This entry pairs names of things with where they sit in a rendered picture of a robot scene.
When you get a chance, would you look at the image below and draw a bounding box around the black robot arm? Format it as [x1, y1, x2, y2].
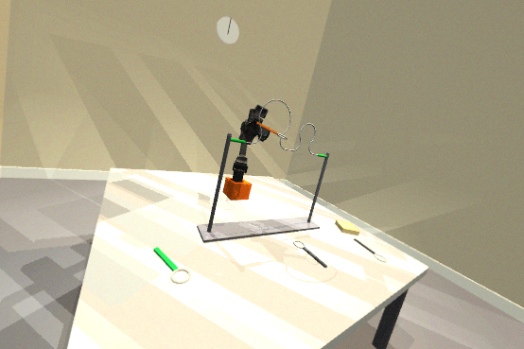
[230, 109, 270, 183]

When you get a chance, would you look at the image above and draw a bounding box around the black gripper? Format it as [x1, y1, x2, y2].
[238, 105, 268, 143]

